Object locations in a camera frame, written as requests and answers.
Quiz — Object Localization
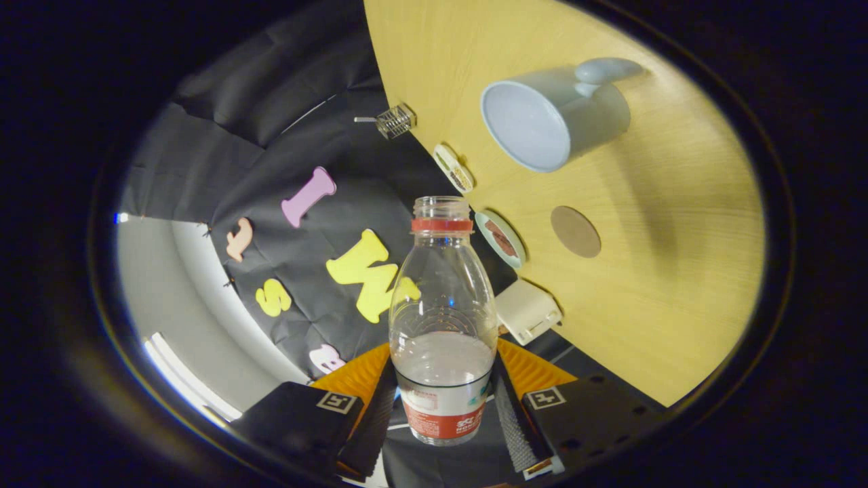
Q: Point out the pale green plate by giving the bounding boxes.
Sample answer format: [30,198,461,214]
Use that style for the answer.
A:
[474,209,527,270]

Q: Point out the large ceiling light panel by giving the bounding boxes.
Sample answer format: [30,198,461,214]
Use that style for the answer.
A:
[142,332,243,422]

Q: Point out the clear plastic juice bottle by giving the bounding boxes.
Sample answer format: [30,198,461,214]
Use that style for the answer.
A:
[389,196,498,447]

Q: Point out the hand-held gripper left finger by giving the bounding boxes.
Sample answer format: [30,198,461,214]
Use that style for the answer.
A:
[231,342,401,482]

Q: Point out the white cup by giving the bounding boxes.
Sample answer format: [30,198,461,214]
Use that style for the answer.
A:
[480,57,644,174]

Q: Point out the brown round coaster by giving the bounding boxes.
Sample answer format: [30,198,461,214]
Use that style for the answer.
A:
[550,205,602,259]

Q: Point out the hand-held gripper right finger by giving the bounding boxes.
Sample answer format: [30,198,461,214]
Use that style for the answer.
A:
[492,338,669,482]

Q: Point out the white divided snack dish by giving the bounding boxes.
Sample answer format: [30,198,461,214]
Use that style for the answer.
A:
[433,143,475,194]

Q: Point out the white toaster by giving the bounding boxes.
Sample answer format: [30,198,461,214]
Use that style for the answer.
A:
[495,279,564,346]

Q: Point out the wooden table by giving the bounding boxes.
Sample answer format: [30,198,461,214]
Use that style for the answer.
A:
[363,0,766,407]

